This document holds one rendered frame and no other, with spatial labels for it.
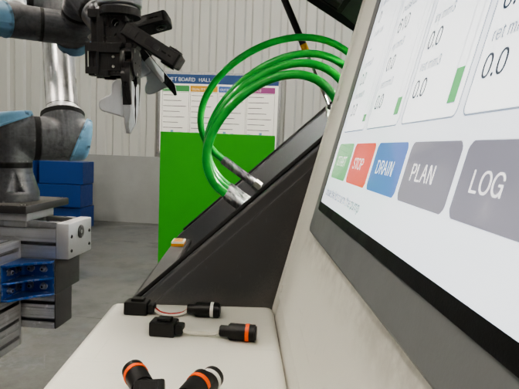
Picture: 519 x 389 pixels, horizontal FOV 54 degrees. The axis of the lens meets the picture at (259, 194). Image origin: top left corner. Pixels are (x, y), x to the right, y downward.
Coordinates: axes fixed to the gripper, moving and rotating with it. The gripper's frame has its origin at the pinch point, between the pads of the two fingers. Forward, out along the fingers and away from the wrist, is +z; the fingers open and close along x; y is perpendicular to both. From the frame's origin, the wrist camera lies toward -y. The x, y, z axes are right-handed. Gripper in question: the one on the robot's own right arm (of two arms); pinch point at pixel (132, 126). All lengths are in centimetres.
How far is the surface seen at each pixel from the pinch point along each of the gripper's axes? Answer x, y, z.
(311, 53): -3.7, -31.9, -14.0
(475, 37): 68, -31, -3
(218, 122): 12.5, -15.8, -0.6
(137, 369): 52, -12, 21
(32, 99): -700, 302, -54
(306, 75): 12.4, -29.3, -8.0
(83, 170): -598, 196, 44
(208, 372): 53, -17, 21
